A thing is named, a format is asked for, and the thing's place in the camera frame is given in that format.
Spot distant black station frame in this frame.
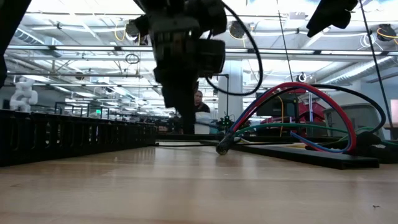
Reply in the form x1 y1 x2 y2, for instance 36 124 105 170
214 73 230 119

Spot long ceiling light bar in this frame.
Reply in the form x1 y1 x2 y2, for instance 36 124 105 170
0 44 398 56

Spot white building column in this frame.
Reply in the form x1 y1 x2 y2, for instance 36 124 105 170
217 60 244 122

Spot black duct cover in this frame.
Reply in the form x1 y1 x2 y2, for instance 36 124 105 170
231 142 381 171

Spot dark distant monitor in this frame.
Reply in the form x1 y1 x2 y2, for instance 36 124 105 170
256 92 299 118

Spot bundle of coloured wires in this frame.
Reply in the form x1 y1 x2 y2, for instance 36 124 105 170
230 81 358 154

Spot blue cable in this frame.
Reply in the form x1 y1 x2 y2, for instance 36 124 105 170
229 88 352 154

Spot black slotted cable duct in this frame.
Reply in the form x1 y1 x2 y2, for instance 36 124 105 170
0 108 158 168

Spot black sleeved camera cable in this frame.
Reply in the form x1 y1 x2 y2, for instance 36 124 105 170
205 1 264 96

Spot yellow hanging cable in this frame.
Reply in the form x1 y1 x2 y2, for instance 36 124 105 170
276 95 285 138

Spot red storage bins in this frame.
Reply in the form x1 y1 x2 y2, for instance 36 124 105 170
297 101 327 123

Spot green cable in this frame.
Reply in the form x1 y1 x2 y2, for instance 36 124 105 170
233 123 398 147

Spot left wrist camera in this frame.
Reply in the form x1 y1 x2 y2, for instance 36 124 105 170
197 39 226 78

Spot black hanging cable ring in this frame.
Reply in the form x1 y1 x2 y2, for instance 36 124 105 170
124 53 141 65

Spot person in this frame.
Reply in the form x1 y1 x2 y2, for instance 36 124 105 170
193 90 211 114

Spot black cable bundle sleeve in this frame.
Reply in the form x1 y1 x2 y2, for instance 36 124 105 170
215 132 236 156

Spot black glove green cuff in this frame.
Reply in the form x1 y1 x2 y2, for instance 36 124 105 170
306 130 398 165

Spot black ceiling cord reel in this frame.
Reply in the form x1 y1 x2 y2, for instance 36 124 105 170
228 20 246 40
125 20 141 39
376 23 398 42

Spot thin black hanging cable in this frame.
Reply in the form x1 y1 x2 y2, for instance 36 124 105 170
276 0 295 85
359 0 394 126

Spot white robot figure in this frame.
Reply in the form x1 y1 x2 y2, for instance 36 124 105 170
9 77 39 113

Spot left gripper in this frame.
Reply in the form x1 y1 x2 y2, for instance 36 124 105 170
134 0 228 135

